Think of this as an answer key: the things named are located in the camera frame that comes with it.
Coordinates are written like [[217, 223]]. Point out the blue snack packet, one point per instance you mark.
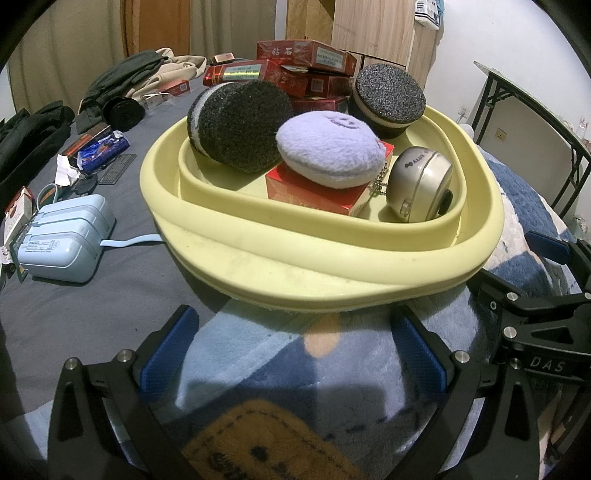
[[104, 150]]

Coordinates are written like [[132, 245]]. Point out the brown red cigarette box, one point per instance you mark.
[[87, 138]]

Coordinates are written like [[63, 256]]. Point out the red white cigarette box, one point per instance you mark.
[[18, 207], [314, 194]]

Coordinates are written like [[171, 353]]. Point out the black mesh pad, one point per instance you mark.
[[117, 168]]

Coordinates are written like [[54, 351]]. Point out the wooden wardrobe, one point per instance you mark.
[[369, 27]]

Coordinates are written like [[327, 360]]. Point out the yellow plastic basin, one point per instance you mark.
[[323, 263]]

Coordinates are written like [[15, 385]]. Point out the short black round sponge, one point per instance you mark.
[[388, 87]]

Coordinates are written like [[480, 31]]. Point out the blue white fleece blanket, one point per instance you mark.
[[286, 369]]

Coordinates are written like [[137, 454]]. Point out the beige cloth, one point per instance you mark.
[[184, 64]]

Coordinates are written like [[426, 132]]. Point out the flat red cigarette box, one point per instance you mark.
[[318, 105]]

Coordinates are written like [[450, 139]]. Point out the small brown cigarette box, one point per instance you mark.
[[221, 58]]

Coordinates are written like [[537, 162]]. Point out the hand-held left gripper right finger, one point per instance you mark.
[[420, 350]]

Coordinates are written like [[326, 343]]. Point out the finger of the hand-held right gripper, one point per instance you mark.
[[540, 344], [549, 247]]

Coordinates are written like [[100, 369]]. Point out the red gold-lettered cigarette carton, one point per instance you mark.
[[295, 53]]

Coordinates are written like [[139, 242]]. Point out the blue white packet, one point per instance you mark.
[[429, 11]]

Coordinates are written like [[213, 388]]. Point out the thick black round sponge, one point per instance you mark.
[[240, 124]]

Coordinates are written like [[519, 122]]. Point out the light brown wooden door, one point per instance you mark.
[[154, 27]]

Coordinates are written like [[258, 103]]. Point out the white crumpled paper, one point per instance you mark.
[[64, 170]]

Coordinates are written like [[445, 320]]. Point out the silver round speaker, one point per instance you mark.
[[418, 180]]

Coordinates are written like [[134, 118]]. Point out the black clothes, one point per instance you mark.
[[32, 134]]

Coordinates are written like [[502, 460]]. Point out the silver white small box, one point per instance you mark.
[[157, 101]]

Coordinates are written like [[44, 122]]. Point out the beige curtain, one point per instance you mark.
[[60, 46]]

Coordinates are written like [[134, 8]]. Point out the small red cigarette box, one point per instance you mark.
[[175, 87]]

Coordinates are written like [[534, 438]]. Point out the purple plush pouch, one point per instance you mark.
[[328, 147]]

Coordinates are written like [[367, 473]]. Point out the light blue charger box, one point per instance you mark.
[[64, 240]]

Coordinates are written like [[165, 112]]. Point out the black folding table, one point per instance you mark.
[[489, 106]]

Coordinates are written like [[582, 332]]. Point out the black round object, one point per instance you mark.
[[122, 110]]

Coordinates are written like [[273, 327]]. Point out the dark green clothes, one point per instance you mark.
[[124, 74]]

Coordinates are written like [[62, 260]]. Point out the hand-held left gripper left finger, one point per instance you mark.
[[168, 346]]

